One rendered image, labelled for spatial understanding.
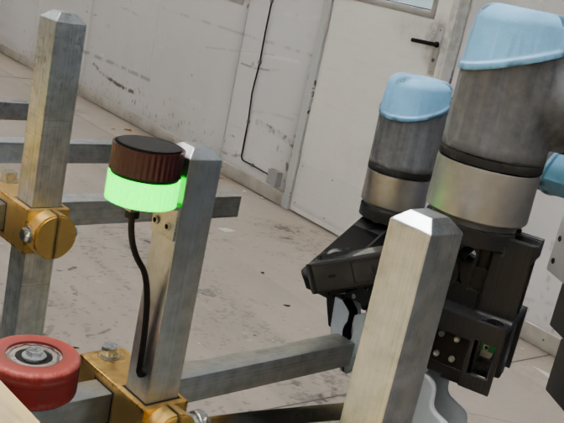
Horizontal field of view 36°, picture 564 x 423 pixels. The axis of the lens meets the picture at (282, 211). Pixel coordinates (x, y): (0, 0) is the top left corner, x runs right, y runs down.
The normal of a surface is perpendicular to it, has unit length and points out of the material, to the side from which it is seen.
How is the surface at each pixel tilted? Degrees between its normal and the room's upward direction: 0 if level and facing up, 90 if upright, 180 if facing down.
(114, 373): 0
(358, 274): 88
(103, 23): 90
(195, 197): 90
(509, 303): 90
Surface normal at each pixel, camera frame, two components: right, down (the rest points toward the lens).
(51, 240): 0.66, 0.33
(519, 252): -0.46, 0.15
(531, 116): 0.09, 0.37
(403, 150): -0.19, 0.23
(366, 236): -0.26, -0.77
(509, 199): 0.31, 0.32
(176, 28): -0.78, 0.01
